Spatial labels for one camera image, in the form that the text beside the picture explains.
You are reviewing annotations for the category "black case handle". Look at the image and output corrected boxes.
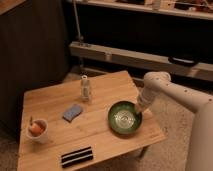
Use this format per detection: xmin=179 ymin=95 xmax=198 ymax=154
xmin=168 ymin=57 xmax=198 ymax=67

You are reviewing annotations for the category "long grey case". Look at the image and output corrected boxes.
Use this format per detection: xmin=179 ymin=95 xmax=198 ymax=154
xmin=69 ymin=41 xmax=213 ymax=81

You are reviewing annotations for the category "green ceramic bowl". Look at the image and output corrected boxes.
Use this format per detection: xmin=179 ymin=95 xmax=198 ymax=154
xmin=108 ymin=101 xmax=143 ymax=135

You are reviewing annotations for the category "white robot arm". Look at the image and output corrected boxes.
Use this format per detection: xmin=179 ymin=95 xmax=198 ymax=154
xmin=135 ymin=72 xmax=213 ymax=171

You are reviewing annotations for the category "wooden shelf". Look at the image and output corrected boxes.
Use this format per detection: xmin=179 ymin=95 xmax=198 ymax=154
xmin=67 ymin=0 xmax=213 ymax=21

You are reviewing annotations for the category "black white striped cloth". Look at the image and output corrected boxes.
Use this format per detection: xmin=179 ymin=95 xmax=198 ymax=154
xmin=61 ymin=147 xmax=93 ymax=168

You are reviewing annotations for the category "white cup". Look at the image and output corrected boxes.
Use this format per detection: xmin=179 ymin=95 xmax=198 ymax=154
xmin=26 ymin=119 xmax=48 ymax=144

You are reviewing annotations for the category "wooden table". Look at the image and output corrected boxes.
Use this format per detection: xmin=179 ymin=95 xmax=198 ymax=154
xmin=17 ymin=71 xmax=165 ymax=171

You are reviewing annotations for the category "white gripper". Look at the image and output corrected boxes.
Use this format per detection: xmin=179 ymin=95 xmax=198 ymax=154
xmin=135 ymin=87 xmax=157 ymax=113

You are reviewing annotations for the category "metal pole stand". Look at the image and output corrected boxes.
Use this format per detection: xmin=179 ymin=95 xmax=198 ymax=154
xmin=72 ymin=0 xmax=86 ymax=74

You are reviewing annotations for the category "blue sponge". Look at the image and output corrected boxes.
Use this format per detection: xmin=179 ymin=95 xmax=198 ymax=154
xmin=63 ymin=104 xmax=83 ymax=122

